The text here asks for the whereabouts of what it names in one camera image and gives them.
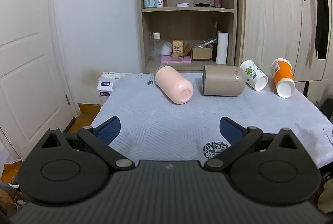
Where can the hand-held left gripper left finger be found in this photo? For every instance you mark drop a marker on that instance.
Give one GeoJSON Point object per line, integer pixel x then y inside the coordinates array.
{"type": "Point", "coordinates": [110, 130]}

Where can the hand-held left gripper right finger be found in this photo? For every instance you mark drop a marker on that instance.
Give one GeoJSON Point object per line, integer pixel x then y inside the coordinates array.
{"type": "Point", "coordinates": [230, 131]}

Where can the taupe cup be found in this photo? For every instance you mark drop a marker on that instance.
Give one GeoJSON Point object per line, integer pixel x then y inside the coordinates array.
{"type": "Point", "coordinates": [221, 80]}

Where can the white cup with green print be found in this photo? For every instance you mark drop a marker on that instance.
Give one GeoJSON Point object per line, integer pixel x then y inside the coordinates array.
{"type": "Point", "coordinates": [253, 75]}

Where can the pink cup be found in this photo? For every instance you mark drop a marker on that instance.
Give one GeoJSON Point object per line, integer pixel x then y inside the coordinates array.
{"type": "Point", "coordinates": [171, 83]}

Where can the orange and white paper cup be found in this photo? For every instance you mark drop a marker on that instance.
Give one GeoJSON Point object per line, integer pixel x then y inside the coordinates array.
{"type": "Point", "coordinates": [282, 74]}

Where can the dark upright sticks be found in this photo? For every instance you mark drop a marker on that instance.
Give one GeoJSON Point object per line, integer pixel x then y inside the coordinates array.
{"type": "Point", "coordinates": [215, 39]}

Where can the white crumpled cup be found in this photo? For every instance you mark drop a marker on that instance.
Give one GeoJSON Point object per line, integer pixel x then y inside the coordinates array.
{"type": "Point", "coordinates": [166, 49]}

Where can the white tissue pack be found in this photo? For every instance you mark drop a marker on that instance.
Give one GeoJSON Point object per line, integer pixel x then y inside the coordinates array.
{"type": "Point", "coordinates": [104, 97]}
{"type": "Point", "coordinates": [111, 76]}
{"type": "Point", "coordinates": [105, 85]}

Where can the grey patterned table cloth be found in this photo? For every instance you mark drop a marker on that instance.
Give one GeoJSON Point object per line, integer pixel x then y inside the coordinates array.
{"type": "Point", "coordinates": [169, 119]}

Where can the brown cardboard box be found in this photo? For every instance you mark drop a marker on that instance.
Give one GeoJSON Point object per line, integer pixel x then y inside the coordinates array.
{"type": "Point", "coordinates": [201, 54]}

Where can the white paper roll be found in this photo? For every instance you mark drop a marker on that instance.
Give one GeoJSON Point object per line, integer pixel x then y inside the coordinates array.
{"type": "Point", "coordinates": [222, 48]}

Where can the pink flat box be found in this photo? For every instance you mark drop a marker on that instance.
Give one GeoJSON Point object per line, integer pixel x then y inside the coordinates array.
{"type": "Point", "coordinates": [175, 59]}

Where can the clear bottle with cream cap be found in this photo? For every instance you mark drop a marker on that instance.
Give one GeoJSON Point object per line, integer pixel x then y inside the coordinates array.
{"type": "Point", "coordinates": [156, 47]}

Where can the wooden framed flower picture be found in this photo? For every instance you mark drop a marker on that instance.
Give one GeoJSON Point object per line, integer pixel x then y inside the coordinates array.
{"type": "Point", "coordinates": [178, 47]}

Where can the orange bag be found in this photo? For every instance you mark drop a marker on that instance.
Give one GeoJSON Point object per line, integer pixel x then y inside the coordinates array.
{"type": "Point", "coordinates": [10, 172]}

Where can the white door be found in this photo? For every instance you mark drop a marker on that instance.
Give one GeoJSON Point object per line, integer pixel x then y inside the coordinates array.
{"type": "Point", "coordinates": [26, 57]}

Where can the wooden wardrobe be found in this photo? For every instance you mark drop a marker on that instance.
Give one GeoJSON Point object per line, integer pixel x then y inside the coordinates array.
{"type": "Point", "coordinates": [281, 31]}

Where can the wooden shelf unit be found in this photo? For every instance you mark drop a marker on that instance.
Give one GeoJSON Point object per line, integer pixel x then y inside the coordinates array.
{"type": "Point", "coordinates": [188, 20]}

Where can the brown paper bag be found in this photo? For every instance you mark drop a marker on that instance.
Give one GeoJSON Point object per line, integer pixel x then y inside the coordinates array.
{"type": "Point", "coordinates": [10, 200]}

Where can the black flat item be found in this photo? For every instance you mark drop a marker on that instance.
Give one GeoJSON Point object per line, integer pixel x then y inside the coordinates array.
{"type": "Point", "coordinates": [204, 5]}

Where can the white flat tin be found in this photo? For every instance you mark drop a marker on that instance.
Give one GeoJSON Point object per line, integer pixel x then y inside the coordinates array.
{"type": "Point", "coordinates": [183, 5]}

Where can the small red bottle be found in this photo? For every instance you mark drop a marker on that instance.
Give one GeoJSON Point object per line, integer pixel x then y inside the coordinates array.
{"type": "Point", "coordinates": [165, 1]}

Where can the black ribbon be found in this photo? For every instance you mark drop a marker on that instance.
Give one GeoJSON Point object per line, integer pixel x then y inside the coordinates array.
{"type": "Point", "coordinates": [322, 18]}

